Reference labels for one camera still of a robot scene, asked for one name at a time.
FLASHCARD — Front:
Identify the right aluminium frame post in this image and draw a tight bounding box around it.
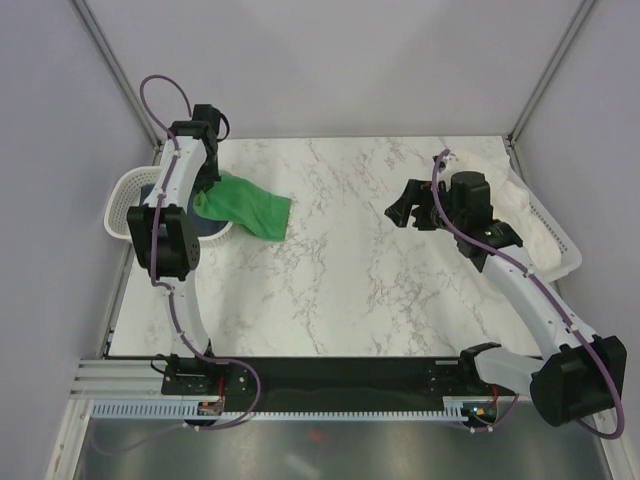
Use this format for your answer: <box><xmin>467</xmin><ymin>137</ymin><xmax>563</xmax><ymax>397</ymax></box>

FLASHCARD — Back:
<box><xmin>505</xmin><ymin>0</ymin><xmax>601</xmax><ymax>149</ymax></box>

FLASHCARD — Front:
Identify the white slotted cable duct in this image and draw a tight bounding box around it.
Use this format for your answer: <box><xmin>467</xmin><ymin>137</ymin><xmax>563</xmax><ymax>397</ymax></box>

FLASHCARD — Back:
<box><xmin>91</xmin><ymin>398</ymin><xmax>496</xmax><ymax>422</ymax></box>

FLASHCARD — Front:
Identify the white perforated basket right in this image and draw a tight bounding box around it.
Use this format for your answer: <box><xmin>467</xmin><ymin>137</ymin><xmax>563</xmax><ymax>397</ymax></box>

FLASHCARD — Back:
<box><xmin>508</xmin><ymin>169</ymin><xmax>583</xmax><ymax>283</ymax></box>

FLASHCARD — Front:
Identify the green towel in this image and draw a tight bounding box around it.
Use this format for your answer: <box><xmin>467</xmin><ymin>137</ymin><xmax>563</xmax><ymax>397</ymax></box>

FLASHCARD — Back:
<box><xmin>192</xmin><ymin>173</ymin><xmax>292</xmax><ymax>242</ymax></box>

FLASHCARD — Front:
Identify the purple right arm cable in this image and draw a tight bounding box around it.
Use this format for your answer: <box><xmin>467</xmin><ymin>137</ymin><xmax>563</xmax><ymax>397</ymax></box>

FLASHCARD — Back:
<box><xmin>430</xmin><ymin>148</ymin><xmax>629</xmax><ymax>441</ymax></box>

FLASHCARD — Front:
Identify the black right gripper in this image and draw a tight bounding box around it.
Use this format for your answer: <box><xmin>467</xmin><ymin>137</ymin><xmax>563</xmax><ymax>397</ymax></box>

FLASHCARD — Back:
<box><xmin>385</xmin><ymin>178</ymin><xmax>465</xmax><ymax>234</ymax></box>

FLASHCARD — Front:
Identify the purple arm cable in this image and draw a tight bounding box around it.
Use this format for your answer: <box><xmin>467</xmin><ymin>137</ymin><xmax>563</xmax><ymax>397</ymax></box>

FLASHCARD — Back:
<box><xmin>430</xmin><ymin>148</ymin><xmax>629</xmax><ymax>441</ymax></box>
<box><xmin>138</xmin><ymin>74</ymin><xmax>266</xmax><ymax>431</ymax></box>

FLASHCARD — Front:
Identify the white perforated basket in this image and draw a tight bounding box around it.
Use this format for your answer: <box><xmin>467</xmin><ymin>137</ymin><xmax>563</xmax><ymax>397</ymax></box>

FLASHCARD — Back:
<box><xmin>104</xmin><ymin>166</ymin><xmax>234</xmax><ymax>248</ymax></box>
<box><xmin>508</xmin><ymin>169</ymin><xmax>583</xmax><ymax>283</ymax></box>

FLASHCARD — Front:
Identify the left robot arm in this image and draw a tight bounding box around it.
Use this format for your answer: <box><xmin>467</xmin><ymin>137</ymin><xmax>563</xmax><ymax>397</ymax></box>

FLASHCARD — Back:
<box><xmin>126</xmin><ymin>104</ymin><xmax>228</xmax><ymax>358</ymax></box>

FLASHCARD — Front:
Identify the white perforated basket left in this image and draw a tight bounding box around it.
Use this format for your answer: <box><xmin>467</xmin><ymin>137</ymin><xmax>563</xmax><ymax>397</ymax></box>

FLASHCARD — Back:
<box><xmin>104</xmin><ymin>166</ymin><xmax>234</xmax><ymax>248</ymax></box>

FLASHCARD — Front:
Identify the left aluminium frame post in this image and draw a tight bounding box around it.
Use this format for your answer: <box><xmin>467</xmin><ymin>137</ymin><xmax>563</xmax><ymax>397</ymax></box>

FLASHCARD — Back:
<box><xmin>69</xmin><ymin>0</ymin><xmax>160</xmax><ymax>148</ymax></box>

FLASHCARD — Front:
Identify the white fluffy towel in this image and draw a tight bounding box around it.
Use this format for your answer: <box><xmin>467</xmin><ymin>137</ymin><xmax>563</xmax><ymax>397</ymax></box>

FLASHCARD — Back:
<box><xmin>442</xmin><ymin>150</ymin><xmax>561</xmax><ymax>273</ymax></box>

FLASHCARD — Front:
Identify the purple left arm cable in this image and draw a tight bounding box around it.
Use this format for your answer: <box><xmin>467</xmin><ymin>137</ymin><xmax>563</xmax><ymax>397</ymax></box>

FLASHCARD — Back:
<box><xmin>138</xmin><ymin>74</ymin><xmax>266</xmax><ymax>431</ymax></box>

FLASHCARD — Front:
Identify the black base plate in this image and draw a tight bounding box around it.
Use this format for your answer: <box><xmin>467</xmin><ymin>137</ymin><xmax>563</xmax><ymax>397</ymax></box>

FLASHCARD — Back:
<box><xmin>161</xmin><ymin>355</ymin><xmax>513</xmax><ymax>411</ymax></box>

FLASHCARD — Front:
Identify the dark blue towel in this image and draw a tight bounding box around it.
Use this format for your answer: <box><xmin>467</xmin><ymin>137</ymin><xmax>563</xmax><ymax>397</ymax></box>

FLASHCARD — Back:
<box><xmin>139</xmin><ymin>184</ymin><xmax>231</xmax><ymax>240</ymax></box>

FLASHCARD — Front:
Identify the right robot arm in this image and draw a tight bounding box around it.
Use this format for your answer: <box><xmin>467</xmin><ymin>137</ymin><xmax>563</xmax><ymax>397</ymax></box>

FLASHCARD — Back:
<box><xmin>385</xmin><ymin>171</ymin><xmax>627</xmax><ymax>440</ymax></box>

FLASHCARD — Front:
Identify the aluminium front rail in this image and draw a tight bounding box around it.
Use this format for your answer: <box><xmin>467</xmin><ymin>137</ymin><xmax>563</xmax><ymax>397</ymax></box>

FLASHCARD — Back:
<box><xmin>68</xmin><ymin>357</ymin><xmax>616</xmax><ymax>401</ymax></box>

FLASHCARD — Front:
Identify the aluminium frame post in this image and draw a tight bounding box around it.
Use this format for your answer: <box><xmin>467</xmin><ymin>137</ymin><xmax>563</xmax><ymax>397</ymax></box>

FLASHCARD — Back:
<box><xmin>69</xmin><ymin>0</ymin><xmax>160</xmax><ymax>148</ymax></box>
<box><xmin>505</xmin><ymin>0</ymin><xmax>601</xmax><ymax>149</ymax></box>

